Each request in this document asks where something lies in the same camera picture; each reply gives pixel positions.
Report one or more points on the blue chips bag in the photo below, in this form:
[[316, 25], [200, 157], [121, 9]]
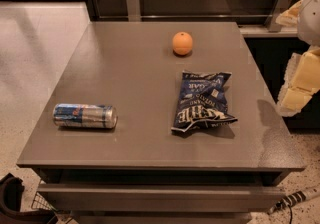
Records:
[[202, 103]]

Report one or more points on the right metal bracket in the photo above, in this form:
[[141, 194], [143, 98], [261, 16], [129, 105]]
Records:
[[279, 7]]

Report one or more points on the silver blue redbull can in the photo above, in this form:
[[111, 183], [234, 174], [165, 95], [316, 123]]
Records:
[[85, 116]]

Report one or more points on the wire basket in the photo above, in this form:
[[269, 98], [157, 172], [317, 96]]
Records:
[[40, 203]]

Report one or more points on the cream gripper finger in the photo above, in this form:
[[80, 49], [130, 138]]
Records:
[[290, 17], [301, 82]]

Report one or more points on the orange fruit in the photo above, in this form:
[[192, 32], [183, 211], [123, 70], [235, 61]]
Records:
[[182, 43]]

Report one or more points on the left metal bracket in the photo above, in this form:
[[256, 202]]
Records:
[[133, 10]]

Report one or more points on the metal bracket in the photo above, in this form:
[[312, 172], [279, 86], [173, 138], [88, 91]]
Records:
[[133, 10], [279, 7]]

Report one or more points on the grey drawer cabinet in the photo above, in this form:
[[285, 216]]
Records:
[[141, 172]]

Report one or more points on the dark brown chair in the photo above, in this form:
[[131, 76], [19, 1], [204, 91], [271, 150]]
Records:
[[11, 190]]

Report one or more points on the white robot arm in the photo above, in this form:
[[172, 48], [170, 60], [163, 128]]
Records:
[[308, 29]]

